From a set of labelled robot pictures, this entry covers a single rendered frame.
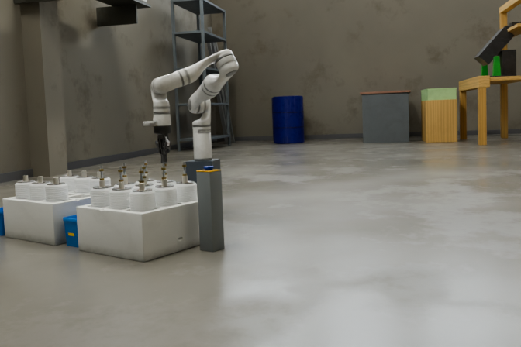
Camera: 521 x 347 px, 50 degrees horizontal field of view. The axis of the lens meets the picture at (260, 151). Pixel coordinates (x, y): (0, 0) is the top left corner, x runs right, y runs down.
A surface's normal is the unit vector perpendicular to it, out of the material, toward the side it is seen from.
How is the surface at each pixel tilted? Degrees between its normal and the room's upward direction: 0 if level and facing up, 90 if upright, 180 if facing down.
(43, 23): 90
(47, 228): 90
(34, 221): 90
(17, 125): 90
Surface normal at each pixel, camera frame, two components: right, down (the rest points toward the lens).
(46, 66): 0.97, -0.02
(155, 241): 0.81, 0.01
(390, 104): -0.23, 0.07
